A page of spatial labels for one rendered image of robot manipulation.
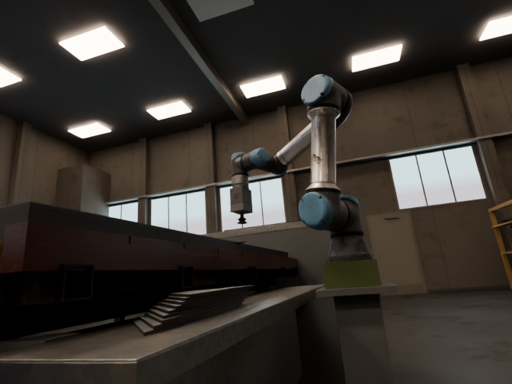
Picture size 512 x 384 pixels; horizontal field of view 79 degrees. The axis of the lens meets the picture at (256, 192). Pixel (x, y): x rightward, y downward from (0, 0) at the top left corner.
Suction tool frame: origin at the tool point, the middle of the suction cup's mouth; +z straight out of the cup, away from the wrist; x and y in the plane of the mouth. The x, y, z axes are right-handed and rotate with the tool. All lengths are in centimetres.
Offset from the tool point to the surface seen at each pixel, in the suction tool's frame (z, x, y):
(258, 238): -2, -25, -63
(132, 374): 32, 43, 94
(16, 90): -511, -813, -237
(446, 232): -76, 136, -838
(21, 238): 18, 22, 93
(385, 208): -158, 1, -810
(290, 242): 2, -4, -66
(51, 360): 31, 34, 95
